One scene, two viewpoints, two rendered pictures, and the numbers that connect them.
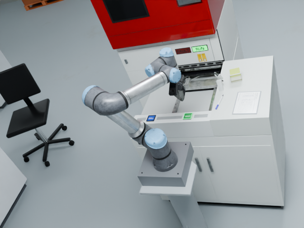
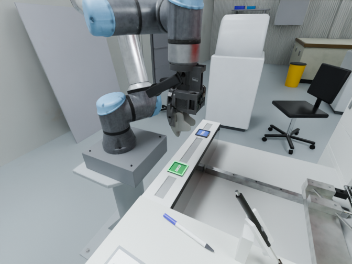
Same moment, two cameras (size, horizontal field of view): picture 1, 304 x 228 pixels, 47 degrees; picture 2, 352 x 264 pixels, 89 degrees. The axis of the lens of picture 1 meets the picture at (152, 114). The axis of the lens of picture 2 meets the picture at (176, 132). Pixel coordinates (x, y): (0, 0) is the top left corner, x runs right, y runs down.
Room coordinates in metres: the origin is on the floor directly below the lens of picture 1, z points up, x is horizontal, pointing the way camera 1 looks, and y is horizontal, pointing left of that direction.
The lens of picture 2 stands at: (1.69, -0.67, 1.38)
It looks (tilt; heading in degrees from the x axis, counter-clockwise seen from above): 31 degrees down; 85
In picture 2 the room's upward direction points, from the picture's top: straight up
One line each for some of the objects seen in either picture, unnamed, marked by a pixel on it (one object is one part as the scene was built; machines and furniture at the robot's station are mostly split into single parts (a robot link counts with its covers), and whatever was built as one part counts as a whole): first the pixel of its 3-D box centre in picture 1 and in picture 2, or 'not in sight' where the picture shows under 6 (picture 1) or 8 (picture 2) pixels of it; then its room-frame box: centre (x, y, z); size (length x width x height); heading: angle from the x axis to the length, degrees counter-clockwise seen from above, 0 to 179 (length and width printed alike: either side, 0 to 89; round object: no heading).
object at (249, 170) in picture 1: (215, 145); not in sight; (1.95, -0.36, 0.41); 0.96 x 0.64 x 0.82; 58
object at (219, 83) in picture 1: (219, 80); (255, 241); (1.86, -0.49, 1.03); 0.06 x 0.04 x 0.13; 148
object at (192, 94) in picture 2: (176, 79); (186, 87); (1.76, -0.22, 1.25); 0.09 x 0.08 x 0.12; 148
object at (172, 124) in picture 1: (173, 125); (190, 163); (1.81, -0.10, 0.89); 0.55 x 0.09 x 0.14; 58
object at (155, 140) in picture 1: (156, 142); (114, 111); (1.50, 0.04, 1.08); 0.13 x 0.12 x 0.14; 25
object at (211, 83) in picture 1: (198, 84); (324, 232); (2.15, -0.41, 0.87); 0.36 x 0.08 x 0.03; 58
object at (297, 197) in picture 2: (177, 102); (267, 188); (2.09, -0.21, 0.84); 0.50 x 0.02 x 0.03; 148
